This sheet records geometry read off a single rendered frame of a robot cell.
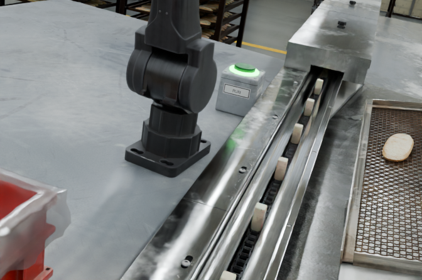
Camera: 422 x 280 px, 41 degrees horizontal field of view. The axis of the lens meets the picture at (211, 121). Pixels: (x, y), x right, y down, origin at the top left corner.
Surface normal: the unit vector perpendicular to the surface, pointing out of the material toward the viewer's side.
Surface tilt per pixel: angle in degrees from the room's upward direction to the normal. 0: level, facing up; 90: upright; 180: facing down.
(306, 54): 90
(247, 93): 90
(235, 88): 90
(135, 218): 0
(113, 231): 0
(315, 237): 0
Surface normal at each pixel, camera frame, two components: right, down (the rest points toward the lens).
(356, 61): -0.29, 0.33
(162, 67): -0.29, -0.28
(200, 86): 0.88, 0.30
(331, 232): 0.15, -0.91
